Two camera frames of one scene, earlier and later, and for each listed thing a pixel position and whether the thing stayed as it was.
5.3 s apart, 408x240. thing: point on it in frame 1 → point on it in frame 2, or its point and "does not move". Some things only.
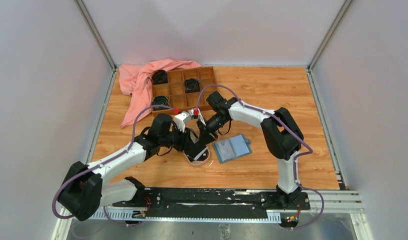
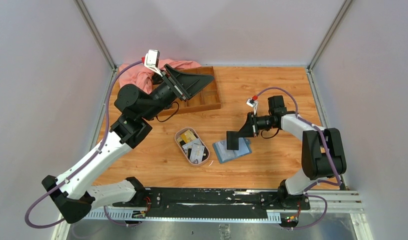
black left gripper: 185,139 → 188,84
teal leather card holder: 230,149 does not move
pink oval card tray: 204,159 does not move
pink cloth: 135,80 does not move
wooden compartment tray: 179,101 does not move
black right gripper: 207,137 → 250,128
